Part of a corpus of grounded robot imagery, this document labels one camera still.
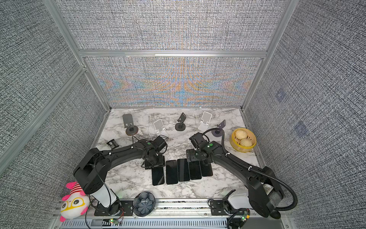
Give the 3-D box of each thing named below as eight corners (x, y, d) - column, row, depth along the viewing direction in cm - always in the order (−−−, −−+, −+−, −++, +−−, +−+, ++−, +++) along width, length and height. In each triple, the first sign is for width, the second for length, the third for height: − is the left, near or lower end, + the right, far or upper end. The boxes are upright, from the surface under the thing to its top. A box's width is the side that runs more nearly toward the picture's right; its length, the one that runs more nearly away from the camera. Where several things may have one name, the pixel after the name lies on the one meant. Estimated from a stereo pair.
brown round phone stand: (125, 135, 105) (119, 124, 95) (128, 125, 111) (123, 113, 101) (137, 135, 105) (132, 124, 95) (139, 125, 111) (135, 113, 101)
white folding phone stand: (198, 129, 108) (200, 120, 99) (202, 120, 114) (203, 110, 105) (206, 132, 107) (208, 122, 98) (209, 123, 112) (212, 113, 103)
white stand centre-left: (159, 139, 102) (157, 130, 94) (155, 131, 107) (152, 122, 98) (167, 136, 104) (165, 126, 96) (162, 128, 109) (160, 118, 100)
